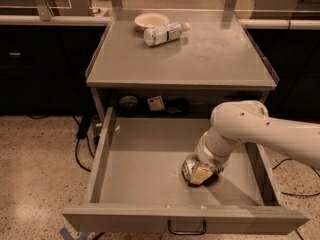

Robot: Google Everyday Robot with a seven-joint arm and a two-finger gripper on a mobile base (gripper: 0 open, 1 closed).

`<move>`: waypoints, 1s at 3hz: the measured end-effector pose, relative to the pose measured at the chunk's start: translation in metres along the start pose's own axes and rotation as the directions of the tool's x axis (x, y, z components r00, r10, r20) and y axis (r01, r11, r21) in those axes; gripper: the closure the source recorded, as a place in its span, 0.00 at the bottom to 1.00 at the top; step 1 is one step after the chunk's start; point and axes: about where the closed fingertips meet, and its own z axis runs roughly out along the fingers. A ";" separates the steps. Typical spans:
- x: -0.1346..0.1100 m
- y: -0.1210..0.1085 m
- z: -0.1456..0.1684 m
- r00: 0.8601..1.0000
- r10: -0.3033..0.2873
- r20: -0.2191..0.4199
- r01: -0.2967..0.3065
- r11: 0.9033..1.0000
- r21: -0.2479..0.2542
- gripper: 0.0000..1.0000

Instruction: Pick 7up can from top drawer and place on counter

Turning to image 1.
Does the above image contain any clear plastic water bottle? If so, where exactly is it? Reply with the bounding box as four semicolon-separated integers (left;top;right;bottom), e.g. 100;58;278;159
143;22;191;47

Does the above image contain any grey open top drawer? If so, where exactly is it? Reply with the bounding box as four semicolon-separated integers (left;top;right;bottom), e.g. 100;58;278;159
62;111;309;235

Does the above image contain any white horizontal rail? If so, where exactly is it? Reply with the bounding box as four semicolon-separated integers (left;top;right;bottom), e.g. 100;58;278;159
0;15;320;30

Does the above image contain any silver green 7up can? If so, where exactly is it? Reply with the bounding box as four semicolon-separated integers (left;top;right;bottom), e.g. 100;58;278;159
181;158;222;186

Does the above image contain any black cable on floor left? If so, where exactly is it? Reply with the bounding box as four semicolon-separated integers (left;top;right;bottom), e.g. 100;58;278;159
71;114;98;173

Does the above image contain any blue tape strip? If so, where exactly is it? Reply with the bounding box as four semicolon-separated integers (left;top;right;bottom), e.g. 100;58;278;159
60;227;90;240

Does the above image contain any grey counter cabinet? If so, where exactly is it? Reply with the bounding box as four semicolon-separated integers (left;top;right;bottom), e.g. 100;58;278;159
87;9;278;119

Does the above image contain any black cable on floor right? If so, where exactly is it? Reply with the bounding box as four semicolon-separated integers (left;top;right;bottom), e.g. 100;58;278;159
272;157;320;198

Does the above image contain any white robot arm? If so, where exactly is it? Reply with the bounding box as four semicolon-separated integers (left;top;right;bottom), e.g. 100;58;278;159
182;100;320;185

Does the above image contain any white ceramic bowl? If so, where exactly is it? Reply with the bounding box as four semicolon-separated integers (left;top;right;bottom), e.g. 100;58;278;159
134;13;169;30

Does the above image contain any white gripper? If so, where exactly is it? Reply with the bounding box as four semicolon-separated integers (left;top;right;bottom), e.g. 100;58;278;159
189;153;224;185

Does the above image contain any black cable on floor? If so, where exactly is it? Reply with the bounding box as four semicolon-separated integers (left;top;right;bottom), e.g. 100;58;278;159
272;157;320;198
71;114;98;173

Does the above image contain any black drawer handle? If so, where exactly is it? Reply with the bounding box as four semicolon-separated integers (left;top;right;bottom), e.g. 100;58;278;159
167;220;207;236

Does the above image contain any white label tag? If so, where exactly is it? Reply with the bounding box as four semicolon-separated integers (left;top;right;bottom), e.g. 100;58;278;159
147;96;165;111

